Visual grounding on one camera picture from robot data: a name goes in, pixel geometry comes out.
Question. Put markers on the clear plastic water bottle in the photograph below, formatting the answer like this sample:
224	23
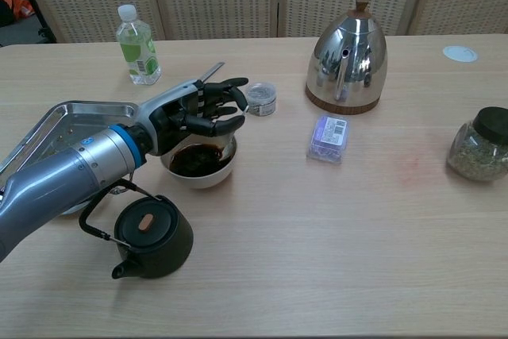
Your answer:
139	53

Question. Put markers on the glass jar with black lid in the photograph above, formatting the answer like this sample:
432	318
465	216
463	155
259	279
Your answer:
472	152

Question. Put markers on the white round table grommet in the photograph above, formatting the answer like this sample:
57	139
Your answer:
460	54

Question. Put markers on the small round metal tin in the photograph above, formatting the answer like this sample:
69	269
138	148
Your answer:
262	99

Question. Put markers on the stainless steel tray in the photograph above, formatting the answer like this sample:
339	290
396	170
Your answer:
79	124

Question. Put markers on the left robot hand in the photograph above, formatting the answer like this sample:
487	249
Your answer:
178	112

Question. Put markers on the black cast iron teapot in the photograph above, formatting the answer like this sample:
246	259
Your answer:
158	243

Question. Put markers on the orange and black object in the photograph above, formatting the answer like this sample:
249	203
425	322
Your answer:
16	3

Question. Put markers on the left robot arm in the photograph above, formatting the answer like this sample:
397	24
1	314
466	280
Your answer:
59	172

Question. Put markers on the stainless steel gooseneck kettle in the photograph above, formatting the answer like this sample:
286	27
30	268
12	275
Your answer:
357	69

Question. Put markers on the cup of dark tea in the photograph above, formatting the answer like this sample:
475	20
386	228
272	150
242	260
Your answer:
198	180

